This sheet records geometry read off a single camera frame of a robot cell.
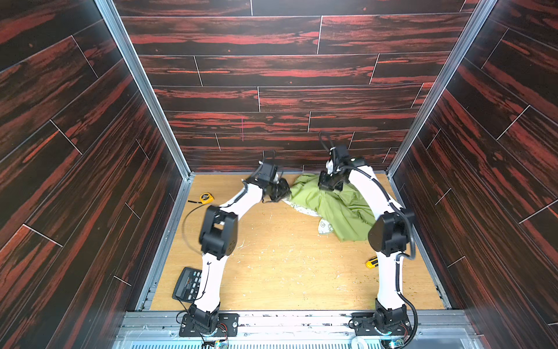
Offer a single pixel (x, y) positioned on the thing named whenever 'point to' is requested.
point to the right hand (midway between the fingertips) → (323, 185)
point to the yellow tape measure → (205, 198)
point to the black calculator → (187, 285)
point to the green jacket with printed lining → (341, 211)
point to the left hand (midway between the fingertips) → (294, 190)
